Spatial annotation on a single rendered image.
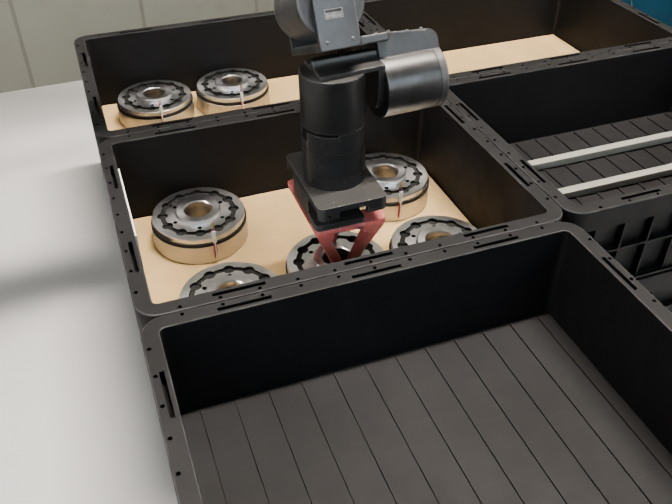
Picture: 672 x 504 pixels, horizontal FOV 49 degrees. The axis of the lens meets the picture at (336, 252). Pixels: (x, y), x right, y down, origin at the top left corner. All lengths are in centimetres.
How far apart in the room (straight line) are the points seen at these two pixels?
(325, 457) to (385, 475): 5
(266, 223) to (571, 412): 39
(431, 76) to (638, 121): 54
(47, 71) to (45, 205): 159
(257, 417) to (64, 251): 51
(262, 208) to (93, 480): 35
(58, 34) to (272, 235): 195
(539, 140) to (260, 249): 43
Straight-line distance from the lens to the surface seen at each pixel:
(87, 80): 98
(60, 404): 88
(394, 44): 65
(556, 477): 63
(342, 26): 61
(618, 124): 112
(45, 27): 269
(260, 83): 109
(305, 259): 75
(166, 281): 79
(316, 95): 62
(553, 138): 106
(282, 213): 87
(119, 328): 94
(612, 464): 66
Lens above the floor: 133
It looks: 39 degrees down
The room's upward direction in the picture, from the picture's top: straight up
